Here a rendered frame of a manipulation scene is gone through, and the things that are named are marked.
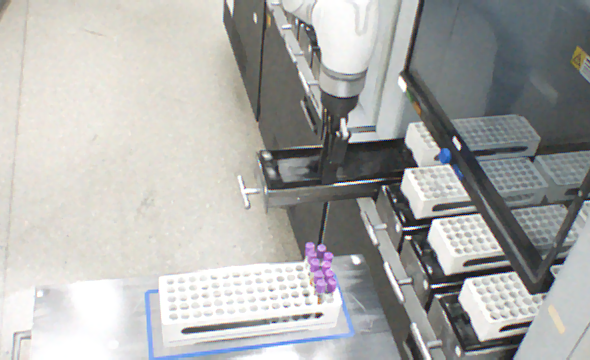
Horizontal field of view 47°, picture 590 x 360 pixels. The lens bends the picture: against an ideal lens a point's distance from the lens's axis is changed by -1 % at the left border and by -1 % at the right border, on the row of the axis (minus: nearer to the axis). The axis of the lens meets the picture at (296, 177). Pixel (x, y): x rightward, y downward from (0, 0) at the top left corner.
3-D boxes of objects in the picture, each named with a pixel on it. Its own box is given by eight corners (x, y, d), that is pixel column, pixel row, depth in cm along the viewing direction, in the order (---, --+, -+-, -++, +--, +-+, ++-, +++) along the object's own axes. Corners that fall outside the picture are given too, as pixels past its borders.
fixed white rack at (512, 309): (591, 279, 134) (603, 258, 130) (620, 319, 127) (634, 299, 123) (455, 300, 127) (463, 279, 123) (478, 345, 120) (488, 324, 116)
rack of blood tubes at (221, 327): (324, 282, 125) (328, 259, 121) (338, 326, 118) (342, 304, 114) (159, 299, 119) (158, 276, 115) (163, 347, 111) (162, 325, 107)
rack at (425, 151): (514, 134, 168) (521, 113, 164) (533, 160, 161) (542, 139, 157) (402, 144, 161) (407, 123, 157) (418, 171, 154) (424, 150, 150)
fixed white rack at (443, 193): (518, 177, 156) (527, 156, 151) (540, 207, 148) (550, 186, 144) (398, 190, 148) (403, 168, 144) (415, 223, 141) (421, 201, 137)
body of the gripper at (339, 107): (365, 98, 131) (358, 136, 137) (352, 73, 137) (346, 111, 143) (328, 100, 129) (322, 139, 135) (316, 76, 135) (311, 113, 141)
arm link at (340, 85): (359, 48, 133) (355, 73, 137) (315, 50, 131) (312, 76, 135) (375, 73, 127) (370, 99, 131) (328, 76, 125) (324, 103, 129)
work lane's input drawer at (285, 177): (515, 149, 175) (525, 121, 169) (541, 185, 165) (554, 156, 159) (234, 176, 157) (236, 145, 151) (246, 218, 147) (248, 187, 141)
